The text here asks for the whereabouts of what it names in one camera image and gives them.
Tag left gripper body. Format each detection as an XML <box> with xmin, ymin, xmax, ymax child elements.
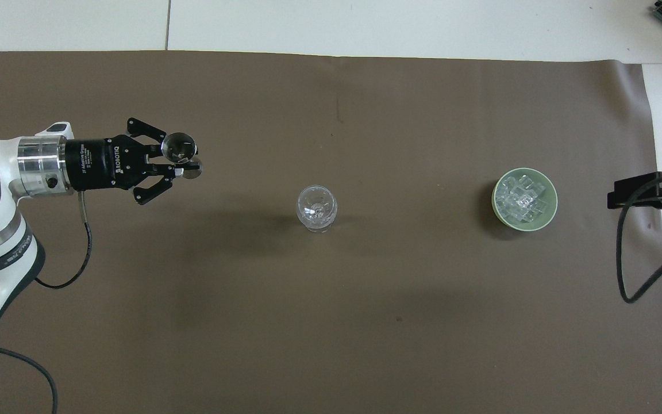
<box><xmin>65</xmin><ymin>135</ymin><xmax>150</xmax><ymax>192</ymax></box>

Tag clear wine glass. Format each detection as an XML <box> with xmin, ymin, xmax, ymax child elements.
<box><xmin>296</xmin><ymin>184</ymin><xmax>338</xmax><ymax>233</ymax></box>

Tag clear ice cubes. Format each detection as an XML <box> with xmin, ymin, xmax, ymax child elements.
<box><xmin>496</xmin><ymin>175</ymin><xmax>551</xmax><ymax>224</ymax></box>

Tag green bowl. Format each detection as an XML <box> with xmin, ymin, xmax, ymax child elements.
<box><xmin>491</xmin><ymin>167</ymin><xmax>559</xmax><ymax>233</ymax></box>

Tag black cable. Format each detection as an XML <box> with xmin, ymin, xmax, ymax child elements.
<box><xmin>0</xmin><ymin>343</ymin><xmax>59</xmax><ymax>414</ymax></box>
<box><xmin>34</xmin><ymin>191</ymin><xmax>93</xmax><ymax>290</ymax></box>
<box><xmin>616</xmin><ymin>170</ymin><xmax>662</xmax><ymax>304</ymax></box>

